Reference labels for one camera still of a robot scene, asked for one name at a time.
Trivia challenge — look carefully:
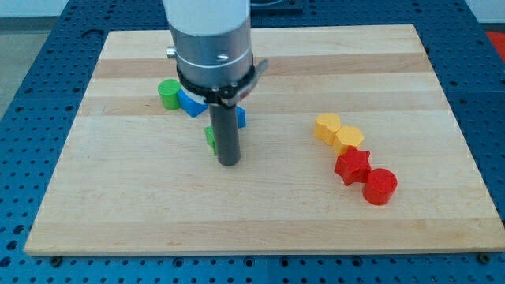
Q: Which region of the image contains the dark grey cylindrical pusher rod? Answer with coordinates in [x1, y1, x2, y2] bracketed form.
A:
[209, 104, 241, 166]

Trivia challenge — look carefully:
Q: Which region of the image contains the blue triangle block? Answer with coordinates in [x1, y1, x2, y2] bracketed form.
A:
[236, 106, 247, 129]

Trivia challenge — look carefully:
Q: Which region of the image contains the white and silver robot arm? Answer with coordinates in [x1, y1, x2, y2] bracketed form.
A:
[163, 0, 256, 166]

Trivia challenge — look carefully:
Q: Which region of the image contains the green star block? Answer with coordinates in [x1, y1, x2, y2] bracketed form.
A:
[204, 125, 217, 155]

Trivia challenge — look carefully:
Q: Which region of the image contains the red star block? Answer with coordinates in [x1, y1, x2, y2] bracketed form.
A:
[334, 146, 372, 185]

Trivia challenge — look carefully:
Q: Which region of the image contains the blue cube block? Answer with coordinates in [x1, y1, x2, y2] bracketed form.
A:
[177, 90, 208, 118]

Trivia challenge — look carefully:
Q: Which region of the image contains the green cylinder block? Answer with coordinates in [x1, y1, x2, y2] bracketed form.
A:
[158, 79, 181, 110]

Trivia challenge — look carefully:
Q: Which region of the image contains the yellow heart block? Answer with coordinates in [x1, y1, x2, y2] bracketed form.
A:
[313, 113, 342, 145]

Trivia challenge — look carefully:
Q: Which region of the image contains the yellow hexagon block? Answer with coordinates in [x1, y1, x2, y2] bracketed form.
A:
[332, 126, 365, 156]

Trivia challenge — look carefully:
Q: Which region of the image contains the wooden board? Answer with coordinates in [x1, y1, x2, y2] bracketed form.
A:
[24, 24, 504, 256]

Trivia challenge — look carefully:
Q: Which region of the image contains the red cylinder block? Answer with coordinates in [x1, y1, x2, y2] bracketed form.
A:
[362, 168, 398, 205]

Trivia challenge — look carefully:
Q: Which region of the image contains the black cable clamp ring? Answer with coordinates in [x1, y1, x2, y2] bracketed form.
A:
[175, 58, 270, 110]

